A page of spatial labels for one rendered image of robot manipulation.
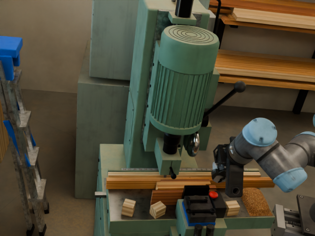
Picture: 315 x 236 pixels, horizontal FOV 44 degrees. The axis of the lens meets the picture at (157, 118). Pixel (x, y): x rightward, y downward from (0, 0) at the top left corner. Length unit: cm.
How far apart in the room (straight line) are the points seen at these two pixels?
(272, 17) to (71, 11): 169
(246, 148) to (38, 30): 290
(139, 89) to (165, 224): 49
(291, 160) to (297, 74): 260
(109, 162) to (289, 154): 92
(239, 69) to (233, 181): 230
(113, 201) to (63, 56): 249
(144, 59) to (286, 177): 66
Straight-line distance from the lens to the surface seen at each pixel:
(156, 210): 135
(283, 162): 100
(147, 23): 134
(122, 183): 144
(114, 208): 138
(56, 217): 259
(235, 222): 146
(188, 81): 114
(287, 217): 176
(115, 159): 174
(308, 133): 114
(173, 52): 112
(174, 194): 139
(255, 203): 149
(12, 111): 197
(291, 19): 333
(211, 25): 149
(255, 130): 97
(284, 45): 393
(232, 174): 113
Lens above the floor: 188
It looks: 31 degrees down
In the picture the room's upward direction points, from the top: 9 degrees clockwise
